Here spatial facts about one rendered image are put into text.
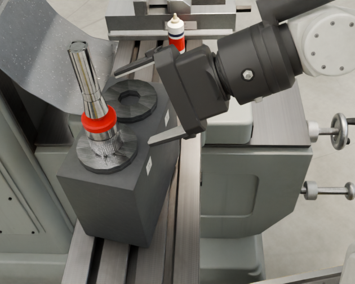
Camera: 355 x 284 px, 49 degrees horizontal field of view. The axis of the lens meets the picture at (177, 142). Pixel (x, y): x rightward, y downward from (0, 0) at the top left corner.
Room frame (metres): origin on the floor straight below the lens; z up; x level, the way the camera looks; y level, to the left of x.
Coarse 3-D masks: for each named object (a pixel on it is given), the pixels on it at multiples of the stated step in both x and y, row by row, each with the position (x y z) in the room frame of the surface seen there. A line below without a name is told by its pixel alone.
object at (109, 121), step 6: (84, 114) 0.37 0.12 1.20; (108, 114) 0.37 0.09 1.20; (114, 114) 0.37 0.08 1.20; (84, 120) 0.36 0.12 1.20; (90, 120) 0.36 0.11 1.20; (102, 120) 0.36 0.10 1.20; (108, 120) 0.36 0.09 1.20; (114, 120) 0.36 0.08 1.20; (84, 126) 0.36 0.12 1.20; (90, 126) 0.35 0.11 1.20; (96, 126) 0.35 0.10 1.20; (102, 126) 0.35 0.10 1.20; (108, 126) 0.35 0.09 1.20; (96, 132) 0.35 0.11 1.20
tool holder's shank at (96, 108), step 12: (72, 48) 0.37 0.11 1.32; (84, 48) 0.37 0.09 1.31; (72, 60) 0.36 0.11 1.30; (84, 60) 0.36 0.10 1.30; (84, 72) 0.36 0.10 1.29; (84, 84) 0.36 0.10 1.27; (96, 84) 0.37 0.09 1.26; (84, 96) 0.36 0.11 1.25; (96, 96) 0.36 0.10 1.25; (84, 108) 0.37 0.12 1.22; (96, 108) 0.36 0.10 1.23; (108, 108) 0.37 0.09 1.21; (96, 120) 0.36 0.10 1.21
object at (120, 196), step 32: (128, 96) 0.48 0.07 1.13; (160, 96) 0.48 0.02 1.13; (128, 128) 0.40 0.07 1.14; (160, 128) 0.41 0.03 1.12; (64, 160) 0.36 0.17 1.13; (96, 160) 0.34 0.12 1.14; (128, 160) 0.34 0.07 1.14; (160, 160) 0.40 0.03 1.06; (64, 192) 0.33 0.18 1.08; (96, 192) 0.31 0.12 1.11; (128, 192) 0.30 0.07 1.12; (160, 192) 0.38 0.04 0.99; (96, 224) 0.32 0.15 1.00; (128, 224) 0.30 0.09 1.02
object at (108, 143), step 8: (112, 128) 0.35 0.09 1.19; (88, 136) 0.35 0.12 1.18; (96, 136) 0.35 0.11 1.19; (104, 136) 0.35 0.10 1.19; (112, 136) 0.35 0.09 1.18; (120, 136) 0.37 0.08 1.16; (96, 144) 0.35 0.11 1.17; (104, 144) 0.35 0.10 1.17; (112, 144) 0.35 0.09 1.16; (120, 144) 0.36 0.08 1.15; (96, 152) 0.35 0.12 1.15; (104, 152) 0.35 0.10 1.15; (112, 152) 0.35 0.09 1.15
